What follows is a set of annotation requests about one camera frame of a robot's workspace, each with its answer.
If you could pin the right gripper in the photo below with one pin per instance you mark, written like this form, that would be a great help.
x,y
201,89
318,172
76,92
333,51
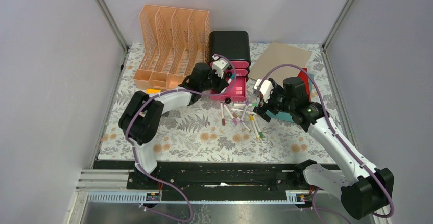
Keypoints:
x,y
260,109

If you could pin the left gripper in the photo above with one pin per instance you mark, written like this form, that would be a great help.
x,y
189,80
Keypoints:
x,y
221,83

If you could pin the yellow cap white marker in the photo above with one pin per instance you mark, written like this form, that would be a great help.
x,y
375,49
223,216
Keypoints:
x,y
254,127

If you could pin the purple cap white marker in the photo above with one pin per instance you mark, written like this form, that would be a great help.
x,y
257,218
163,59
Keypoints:
x,y
244,110

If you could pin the green cap white marker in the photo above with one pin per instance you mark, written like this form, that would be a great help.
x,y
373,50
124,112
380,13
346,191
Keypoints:
x,y
258,128

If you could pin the pink cap white marker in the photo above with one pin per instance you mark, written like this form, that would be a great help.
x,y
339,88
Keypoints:
x,y
230,114

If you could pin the teal cap white marker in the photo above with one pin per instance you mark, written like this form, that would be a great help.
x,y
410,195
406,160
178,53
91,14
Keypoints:
x,y
228,82

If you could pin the pink bottom drawer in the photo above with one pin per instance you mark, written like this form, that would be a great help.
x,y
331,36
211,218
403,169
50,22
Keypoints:
x,y
237,94

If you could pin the pink drawer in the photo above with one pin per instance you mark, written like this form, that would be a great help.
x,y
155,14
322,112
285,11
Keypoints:
x,y
240,64
242,72
237,94

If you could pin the pink top drawer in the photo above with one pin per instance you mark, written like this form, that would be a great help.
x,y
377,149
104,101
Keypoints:
x,y
240,64

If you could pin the black drawer cabinet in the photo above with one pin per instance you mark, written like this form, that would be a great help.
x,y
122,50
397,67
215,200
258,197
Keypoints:
x,y
233,45

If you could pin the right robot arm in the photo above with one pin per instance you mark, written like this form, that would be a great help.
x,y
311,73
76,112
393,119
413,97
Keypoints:
x,y
361,186

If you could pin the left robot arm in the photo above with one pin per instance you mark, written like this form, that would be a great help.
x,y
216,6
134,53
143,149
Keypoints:
x,y
141,118

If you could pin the teal folder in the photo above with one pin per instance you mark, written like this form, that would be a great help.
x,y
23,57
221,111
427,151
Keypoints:
x,y
284,116

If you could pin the peach plastic file organizer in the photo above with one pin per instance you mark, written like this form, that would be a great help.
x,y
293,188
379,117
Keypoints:
x,y
175,40

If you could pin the floral table mat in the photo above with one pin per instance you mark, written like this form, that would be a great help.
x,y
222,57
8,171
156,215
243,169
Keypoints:
x,y
196,133

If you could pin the red folder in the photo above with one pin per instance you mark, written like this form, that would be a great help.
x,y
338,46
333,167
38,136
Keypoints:
x,y
303,75

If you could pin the yellow plastic block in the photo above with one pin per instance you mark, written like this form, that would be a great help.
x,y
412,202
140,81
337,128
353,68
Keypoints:
x,y
153,91

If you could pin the beige cardboard sheet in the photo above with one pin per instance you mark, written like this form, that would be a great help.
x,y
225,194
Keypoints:
x,y
277,54

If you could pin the black mounting rail base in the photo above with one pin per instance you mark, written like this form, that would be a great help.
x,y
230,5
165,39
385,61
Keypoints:
x,y
214,181

